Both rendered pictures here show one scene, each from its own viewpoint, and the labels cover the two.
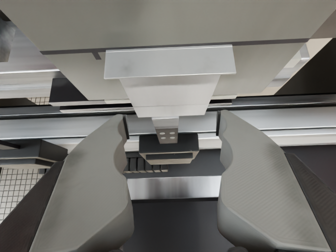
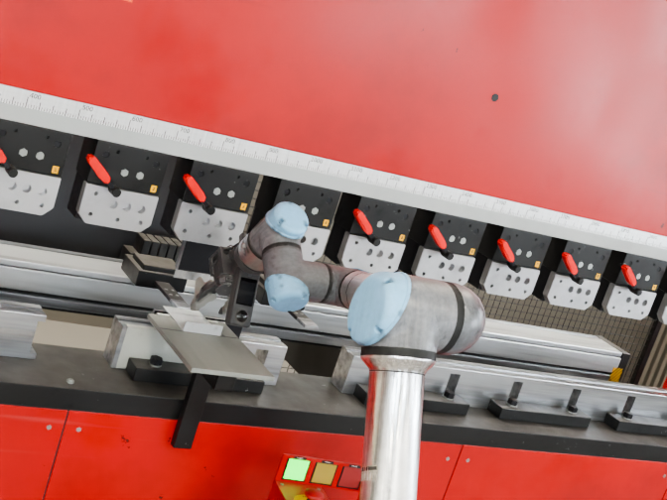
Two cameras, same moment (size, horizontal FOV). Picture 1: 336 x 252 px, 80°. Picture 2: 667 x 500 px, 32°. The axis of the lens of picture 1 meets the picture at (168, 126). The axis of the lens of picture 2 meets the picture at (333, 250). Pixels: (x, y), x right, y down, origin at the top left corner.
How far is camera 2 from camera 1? 2.32 m
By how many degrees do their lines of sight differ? 30
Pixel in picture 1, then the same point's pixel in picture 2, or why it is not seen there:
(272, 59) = (164, 324)
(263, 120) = (57, 283)
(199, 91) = (179, 318)
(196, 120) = (120, 295)
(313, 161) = not seen: outside the picture
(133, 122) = not seen: hidden behind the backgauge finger
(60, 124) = not seen: hidden behind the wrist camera
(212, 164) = (66, 221)
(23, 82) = (252, 339)
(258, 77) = (159, 319)
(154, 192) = (206, 276)
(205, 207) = (190, 268)
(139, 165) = (173, 251)
